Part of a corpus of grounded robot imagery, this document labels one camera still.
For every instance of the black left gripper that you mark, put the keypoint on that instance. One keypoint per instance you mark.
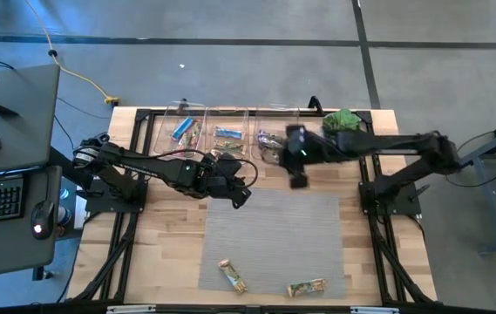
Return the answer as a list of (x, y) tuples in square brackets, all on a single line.
[(215, 183)]

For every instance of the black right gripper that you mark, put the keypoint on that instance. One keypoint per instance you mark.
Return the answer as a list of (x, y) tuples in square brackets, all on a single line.
[(300, 154)]

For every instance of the orange green granola bar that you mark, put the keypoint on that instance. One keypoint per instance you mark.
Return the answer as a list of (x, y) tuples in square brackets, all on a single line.
[(228, 146), (307, 288), (233, 276)]

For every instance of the red green granola bar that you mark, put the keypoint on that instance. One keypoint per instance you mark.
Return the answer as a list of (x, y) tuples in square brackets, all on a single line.
[(196, 131), (185, 141)]

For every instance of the clear plastic bin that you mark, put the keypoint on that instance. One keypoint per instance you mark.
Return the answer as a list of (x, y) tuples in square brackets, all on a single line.
[(273, 118), (230, 120), (165, 144)]

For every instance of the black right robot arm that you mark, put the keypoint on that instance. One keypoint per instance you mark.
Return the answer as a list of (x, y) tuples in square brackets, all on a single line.
[(382, 141)]

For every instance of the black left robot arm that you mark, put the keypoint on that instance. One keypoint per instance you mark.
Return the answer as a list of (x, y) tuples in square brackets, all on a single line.
[(143, 163)]

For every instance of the green plant in white pot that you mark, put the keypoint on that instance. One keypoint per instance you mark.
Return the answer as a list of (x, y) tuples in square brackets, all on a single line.
[(341, 120)]

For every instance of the grey woven placemat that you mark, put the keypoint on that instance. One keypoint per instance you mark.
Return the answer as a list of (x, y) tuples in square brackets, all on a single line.
[(273, 244)]

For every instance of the white adapter box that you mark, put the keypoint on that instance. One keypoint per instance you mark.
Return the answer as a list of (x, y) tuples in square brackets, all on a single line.
[(80, 213)]

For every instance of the white strip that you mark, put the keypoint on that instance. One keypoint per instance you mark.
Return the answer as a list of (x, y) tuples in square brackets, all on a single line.
[(130, 309), (374, 310)]

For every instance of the round blue white container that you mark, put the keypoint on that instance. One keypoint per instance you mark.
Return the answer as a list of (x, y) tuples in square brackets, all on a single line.
[(64, 216)]

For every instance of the black computer mouse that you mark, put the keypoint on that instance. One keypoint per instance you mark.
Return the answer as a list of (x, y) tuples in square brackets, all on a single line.
[(42, 216)]

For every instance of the black desk foot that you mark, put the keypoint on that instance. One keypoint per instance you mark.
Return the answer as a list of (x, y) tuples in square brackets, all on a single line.
[(40, 274)]

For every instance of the black floor grommet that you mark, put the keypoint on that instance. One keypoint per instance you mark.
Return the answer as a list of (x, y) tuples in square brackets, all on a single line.
[(52, 53)]

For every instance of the black bar piece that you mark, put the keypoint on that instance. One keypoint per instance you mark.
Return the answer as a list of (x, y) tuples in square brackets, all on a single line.
[(2, 111)]

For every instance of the black frame clamp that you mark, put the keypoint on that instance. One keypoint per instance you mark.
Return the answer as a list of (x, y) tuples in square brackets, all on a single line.
[(182, 104), (315, 104)]

